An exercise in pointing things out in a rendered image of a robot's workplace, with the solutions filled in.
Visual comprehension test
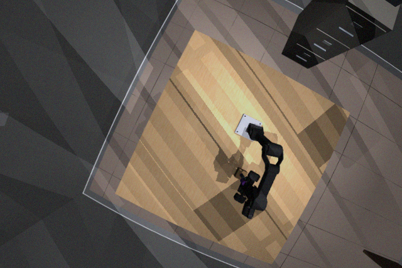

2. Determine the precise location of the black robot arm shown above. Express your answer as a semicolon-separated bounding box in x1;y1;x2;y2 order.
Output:
241;123;284;219

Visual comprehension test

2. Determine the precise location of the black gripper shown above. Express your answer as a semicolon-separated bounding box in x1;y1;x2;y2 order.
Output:
234;171;260;203

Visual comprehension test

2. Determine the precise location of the tan square block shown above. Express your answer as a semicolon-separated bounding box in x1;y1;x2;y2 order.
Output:
234;167;247;180

